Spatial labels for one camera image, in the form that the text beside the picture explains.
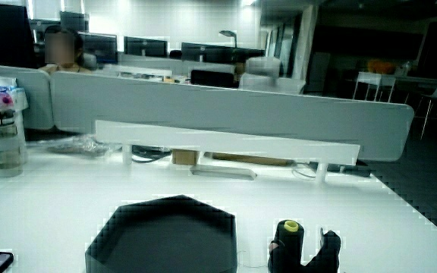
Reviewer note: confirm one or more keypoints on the black sewing thread spool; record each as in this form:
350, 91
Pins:
290, 242

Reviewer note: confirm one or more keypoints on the long grey desk divider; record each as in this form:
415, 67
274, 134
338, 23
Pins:
241, 110

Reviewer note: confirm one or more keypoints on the grey desk lamp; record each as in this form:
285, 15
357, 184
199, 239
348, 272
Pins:
229, 34

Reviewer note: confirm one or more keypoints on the white desk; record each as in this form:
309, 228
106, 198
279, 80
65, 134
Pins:
51, 212

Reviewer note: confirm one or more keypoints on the short grey desk divider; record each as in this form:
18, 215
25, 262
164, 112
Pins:
32, 98

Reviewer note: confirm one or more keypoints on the white monitor riser shelf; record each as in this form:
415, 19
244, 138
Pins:
218, 142

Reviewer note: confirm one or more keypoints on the brown cardboard box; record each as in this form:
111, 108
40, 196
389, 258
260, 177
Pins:
184, 156

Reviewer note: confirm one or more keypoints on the brown wooden board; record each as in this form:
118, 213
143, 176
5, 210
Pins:
252, 159

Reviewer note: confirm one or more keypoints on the white storage box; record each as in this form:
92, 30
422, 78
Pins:
268, 76

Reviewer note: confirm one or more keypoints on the black hexagonal tray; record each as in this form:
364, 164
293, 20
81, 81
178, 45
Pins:
165, 239

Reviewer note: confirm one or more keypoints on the clear plastic bag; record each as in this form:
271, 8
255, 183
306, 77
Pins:
82, 145

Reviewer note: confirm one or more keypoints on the white side table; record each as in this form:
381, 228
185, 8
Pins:
374, 79

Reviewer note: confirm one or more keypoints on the orange object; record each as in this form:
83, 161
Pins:
381, 66

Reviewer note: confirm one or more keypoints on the clear water bottle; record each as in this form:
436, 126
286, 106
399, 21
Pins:
6, 140

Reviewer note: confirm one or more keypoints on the white chair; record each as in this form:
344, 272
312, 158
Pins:
436, 96

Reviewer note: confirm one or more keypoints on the white cup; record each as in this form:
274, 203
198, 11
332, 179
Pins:
3, 80

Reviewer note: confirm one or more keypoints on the large black monitor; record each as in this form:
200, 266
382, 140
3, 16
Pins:
2, 36

